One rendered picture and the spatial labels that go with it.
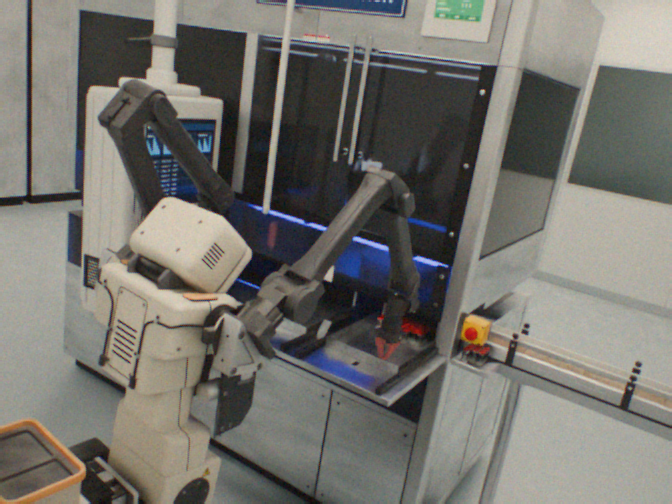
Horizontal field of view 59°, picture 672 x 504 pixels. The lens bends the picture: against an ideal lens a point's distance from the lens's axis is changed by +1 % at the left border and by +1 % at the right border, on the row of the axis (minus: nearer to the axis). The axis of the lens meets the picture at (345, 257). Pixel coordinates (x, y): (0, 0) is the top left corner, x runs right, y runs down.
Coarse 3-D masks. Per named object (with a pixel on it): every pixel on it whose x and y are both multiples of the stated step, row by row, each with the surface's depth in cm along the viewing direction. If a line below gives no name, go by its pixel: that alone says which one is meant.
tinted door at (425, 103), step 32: (384, 64) 190; (416, 64) 185; (448, 64) 179; (480, 64) 174; (384, 96) 192; (416, 96) 186; (448, 96) 181; (384, 128) 194; (416, 128) 188; (448, 128) 182; (384, 160) 196; (416, 160) 190; (448, 160) 184; (352, 192) 205; (416, 192) 192; (448, 192) 186; (416, 224) 194
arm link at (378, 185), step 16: (368, 176) 136; (384, 176) 134; (368, 192) 133; (384, 192) 135; (400, 192) 140; (352, 208) 131; (368, 208) 133; (336, 224) 130; (352, 224) 130; (320, 240) 128; (336, 240) 128; (304, 256) 127; (320, 256) 126; (336, 256) 130; (288, 272) 127; (304, 272) 124; (320, 272) 126; (304, 288) 122; (320, 288) 124; (288, 304) 120; (304, 304) 121; (304, 320) 124
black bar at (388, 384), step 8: (432, 352) 191; (416, 360) 184; (424, 360) 186; (408, 368) 178; (416, 368) 182; (392, 376) 171; (400, 376) 172; (384, 384) 166; (392, 384) 168; (376, 392) 163; (384, 392) 164
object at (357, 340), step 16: (368, 320) 209; (336, 336) 192; (352, 336) 198; (368, 336) 200; (352, 352) 182; (368, 352) 188; (384, 352) 190; (400, 352) 192; (416, 352) 194; (384, 368) 177; (400, 368) 176
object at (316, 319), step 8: (248, 304) 202; (320, 304) 221; (328, 304) 222; (336, 304) 223; (320, 312) 213; (328, 312) 215; (336, 312) 216; (344, 312) 210; (352, 312) 216; (288, 320) 194; (312, 320) 205; (320, 320) 198; (288, 328) 195; (296, 328) 193; (304, 328) 191; (312, 328) 194
